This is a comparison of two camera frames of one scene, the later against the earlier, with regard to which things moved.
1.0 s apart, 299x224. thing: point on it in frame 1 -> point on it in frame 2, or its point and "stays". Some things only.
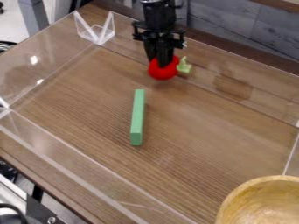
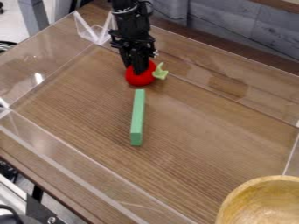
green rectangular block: x=137 y=114 stays
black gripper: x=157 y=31 -> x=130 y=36
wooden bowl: x=264 y=200 stays
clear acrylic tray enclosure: x=149 y=118 stays
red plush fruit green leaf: x=162 y=73 -> x=153 y=72
